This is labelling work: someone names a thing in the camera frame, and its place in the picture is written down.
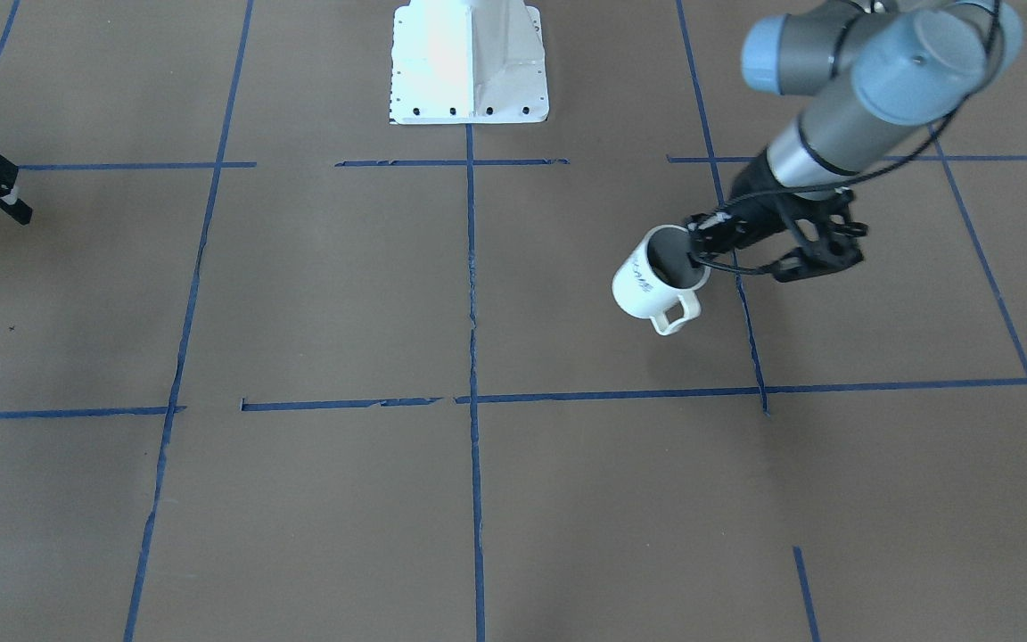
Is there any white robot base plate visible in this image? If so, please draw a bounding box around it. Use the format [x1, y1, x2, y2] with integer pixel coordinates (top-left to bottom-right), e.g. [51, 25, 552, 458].
[389, 1, 550, 126]

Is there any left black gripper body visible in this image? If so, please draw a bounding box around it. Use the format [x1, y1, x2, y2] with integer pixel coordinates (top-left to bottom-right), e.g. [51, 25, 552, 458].
[727, 150, 855, 253]

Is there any white ribbed cup with handle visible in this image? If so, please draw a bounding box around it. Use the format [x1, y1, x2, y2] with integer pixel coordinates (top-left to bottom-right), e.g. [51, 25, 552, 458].
[612, 225, 711, 336]

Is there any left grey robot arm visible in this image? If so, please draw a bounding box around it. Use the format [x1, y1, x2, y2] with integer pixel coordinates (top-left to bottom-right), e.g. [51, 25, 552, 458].
[685, 1, 1023, 282]

